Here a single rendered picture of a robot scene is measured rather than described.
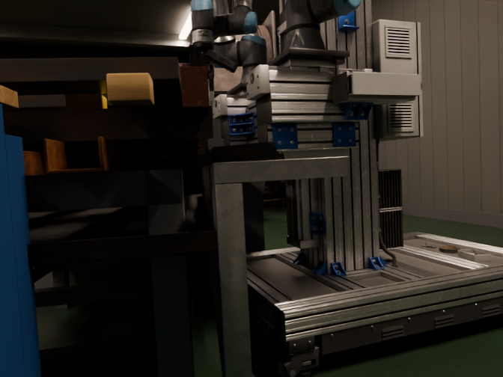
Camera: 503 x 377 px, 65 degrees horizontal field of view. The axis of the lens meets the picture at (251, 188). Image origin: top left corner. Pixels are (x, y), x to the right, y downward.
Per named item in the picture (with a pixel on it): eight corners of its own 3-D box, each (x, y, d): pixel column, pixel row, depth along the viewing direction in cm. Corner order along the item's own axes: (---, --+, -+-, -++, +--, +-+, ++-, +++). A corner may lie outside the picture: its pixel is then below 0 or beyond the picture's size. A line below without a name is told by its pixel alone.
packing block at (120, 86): (107, 101, 56) (105, 72, 56) (114, 106, 61) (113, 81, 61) (150, 99, 57) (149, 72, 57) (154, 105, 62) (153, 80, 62)
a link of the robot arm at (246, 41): (266, 61, 177) (265, 31, 176) (237, 63, 178) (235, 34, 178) (269, 68, 189) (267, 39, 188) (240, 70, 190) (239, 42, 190)
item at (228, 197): (227, 420, 58) (214, 183, 56) (206, 247, 187) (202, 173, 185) (254, 417, 59) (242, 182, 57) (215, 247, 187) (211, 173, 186)
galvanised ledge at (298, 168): (214, 183, 56) (213, 162, 56) (202, 173, 185) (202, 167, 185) (348, 176, 59) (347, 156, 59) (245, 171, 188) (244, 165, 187)
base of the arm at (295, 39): (313, 64, 147) (312, 37, 146) (334, 53, 133) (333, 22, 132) (275, 63, 142) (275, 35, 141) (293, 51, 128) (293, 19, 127)
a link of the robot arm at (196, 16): (215, 4, 141) (209, -6, 133) (216, 36, 142) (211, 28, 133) (193, 7, 142) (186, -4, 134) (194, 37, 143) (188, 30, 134)
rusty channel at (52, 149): (45, 174, 55) (42, 138, 55) (159, 170, 219) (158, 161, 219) (104, 171, 56) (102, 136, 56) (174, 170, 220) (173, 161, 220)
